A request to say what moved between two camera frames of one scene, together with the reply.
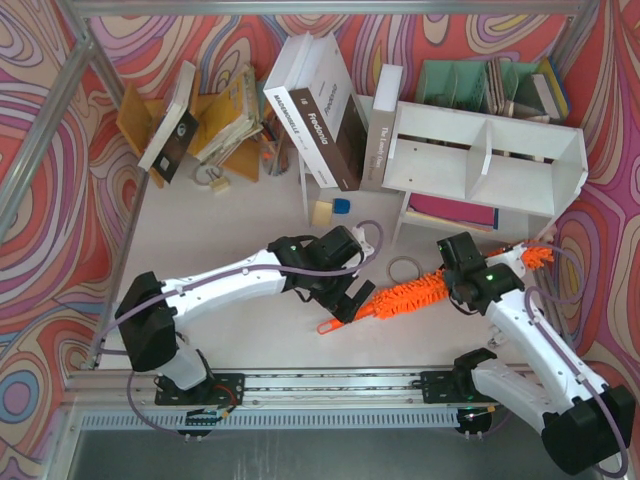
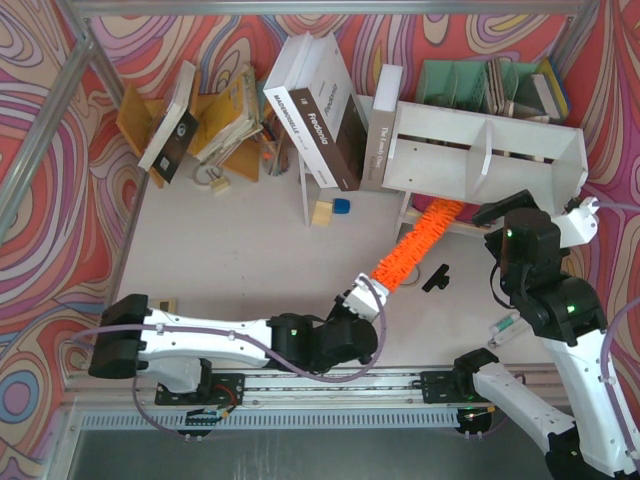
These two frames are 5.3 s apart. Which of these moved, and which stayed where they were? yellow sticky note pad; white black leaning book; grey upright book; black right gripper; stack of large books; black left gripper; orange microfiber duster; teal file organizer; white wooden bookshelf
Moved: black left gripper; orange microfiber duster; black right gripper
Stayed: white wooden bookshelf; white black leaning book; yellow sticky note pad; stack of large books; teal file organizer; grey upright book
